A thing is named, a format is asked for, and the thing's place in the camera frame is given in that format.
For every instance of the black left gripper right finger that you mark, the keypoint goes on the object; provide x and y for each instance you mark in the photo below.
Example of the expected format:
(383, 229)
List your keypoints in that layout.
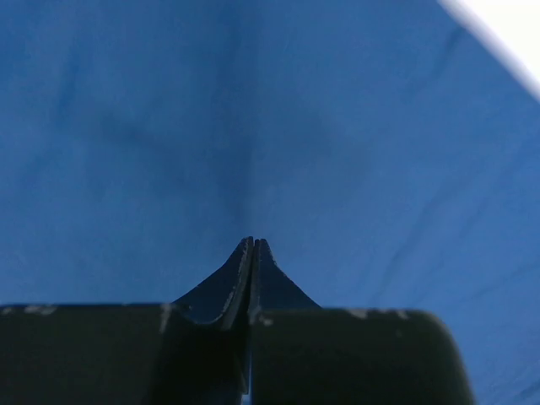
(302, 353)

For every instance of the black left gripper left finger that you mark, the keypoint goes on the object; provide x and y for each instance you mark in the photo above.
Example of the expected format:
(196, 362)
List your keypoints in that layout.
(188, 351)

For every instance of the blue surgical drape cloth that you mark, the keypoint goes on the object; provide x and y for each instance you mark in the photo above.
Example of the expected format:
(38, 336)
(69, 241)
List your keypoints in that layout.
(386, 155)

